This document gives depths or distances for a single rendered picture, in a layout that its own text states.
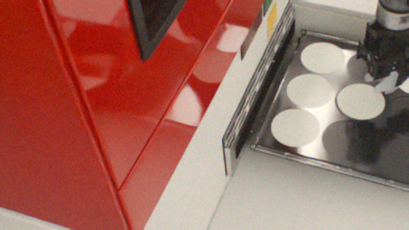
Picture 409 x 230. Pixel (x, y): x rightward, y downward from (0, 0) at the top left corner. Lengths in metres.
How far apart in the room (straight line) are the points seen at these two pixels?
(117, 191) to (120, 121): 0.09
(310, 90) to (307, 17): 0.22
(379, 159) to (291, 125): 0.19
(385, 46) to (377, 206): 0.32
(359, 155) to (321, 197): 0.12
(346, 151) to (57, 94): 0.77
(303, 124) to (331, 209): 0.18
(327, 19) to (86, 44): 0.99
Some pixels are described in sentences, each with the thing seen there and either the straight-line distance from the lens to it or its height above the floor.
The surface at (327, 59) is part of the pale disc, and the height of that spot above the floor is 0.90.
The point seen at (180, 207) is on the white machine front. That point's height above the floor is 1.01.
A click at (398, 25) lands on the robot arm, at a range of 1.14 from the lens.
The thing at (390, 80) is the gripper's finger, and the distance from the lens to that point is 1.27.
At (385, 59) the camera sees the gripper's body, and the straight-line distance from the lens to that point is 1.18.
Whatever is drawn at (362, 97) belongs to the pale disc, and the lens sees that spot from 1.31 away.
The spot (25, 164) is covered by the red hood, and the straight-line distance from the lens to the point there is 0.68.
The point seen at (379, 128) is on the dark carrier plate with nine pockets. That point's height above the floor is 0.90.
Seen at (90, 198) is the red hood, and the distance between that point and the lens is 0.68.
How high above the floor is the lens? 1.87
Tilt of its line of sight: 50 degrees down
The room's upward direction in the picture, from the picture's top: 1 degrees counter-clockwise
